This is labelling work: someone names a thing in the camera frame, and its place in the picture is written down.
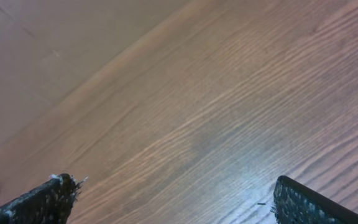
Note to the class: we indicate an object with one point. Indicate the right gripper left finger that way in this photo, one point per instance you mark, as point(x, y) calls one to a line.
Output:
point(49, 203)

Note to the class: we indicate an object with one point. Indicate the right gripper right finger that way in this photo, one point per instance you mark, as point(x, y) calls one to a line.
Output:
point(294, 203)

